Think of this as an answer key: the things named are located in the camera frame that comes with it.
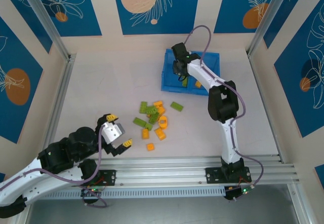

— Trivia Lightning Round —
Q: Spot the blue two-compartment bin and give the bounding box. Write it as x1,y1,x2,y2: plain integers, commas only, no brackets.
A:
160,48,220,97

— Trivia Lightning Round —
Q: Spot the small controller circuit board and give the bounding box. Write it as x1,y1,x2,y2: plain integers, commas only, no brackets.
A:
224,185,255,201
80,186,107,197

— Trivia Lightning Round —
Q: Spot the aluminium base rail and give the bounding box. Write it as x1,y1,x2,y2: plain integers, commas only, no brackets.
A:
95,155,298,185

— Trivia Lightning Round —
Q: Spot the aluminium side rail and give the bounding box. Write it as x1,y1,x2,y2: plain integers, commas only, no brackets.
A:
248,53,284,163
44,53,76,159

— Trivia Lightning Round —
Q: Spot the grey slotted cable duct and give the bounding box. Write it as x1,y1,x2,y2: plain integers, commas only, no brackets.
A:
44,185,226,200

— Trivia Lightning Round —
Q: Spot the aluminium frame post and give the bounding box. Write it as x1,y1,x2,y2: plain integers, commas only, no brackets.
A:
287,183,312,224
247,0,297,57
17,0,76,61

